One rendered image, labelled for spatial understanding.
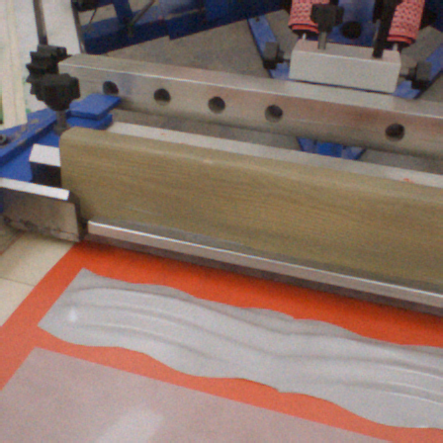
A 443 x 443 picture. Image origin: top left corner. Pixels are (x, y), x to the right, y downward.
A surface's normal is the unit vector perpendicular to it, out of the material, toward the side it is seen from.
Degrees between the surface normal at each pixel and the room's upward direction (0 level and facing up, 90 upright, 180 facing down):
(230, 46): 0
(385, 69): 58
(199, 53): 0
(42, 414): 32
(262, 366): 4
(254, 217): 51
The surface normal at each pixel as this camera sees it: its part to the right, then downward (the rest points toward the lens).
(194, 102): -0.26, 0.53
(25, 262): 0.05, -0.83
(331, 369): 0.05, -0.40
